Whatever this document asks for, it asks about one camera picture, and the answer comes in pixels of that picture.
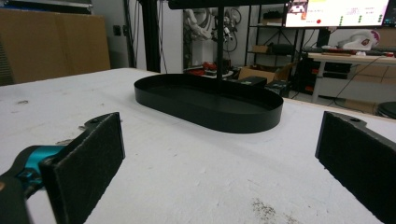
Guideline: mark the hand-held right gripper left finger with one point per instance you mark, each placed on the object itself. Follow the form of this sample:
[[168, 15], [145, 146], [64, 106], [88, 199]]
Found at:
[[84, 165]]

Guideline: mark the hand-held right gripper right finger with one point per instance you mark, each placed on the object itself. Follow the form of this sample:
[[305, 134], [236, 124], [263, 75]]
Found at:
[[358, 158]]

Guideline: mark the black round stool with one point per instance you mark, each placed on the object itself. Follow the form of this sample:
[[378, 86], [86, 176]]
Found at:
[[387, 109]]

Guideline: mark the wooden desk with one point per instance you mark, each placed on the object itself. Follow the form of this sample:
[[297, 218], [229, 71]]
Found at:
[[351, 62]]

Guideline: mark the white and pink helmet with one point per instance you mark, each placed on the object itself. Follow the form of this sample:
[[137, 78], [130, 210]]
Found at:
[[361, 39]]

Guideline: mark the open cardboard box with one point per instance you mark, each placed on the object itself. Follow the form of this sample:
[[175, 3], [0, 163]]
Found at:
[[267, 73]]

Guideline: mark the large cardboard sheet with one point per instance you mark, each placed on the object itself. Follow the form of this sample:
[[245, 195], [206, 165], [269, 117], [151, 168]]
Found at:
[[53, 43]]

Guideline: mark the black oval two-tier tray stand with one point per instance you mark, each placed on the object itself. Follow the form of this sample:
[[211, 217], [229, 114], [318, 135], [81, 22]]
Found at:
[[211, 102]]

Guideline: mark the black metal shelf rack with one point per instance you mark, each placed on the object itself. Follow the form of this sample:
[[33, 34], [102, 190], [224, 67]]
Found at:
[[274, 40]]

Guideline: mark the computer monitor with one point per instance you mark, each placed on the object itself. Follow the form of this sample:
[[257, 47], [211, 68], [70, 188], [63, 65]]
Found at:
[[337, 12]]

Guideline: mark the black metal stand post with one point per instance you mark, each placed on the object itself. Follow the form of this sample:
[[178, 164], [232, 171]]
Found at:
[[151, 35]]

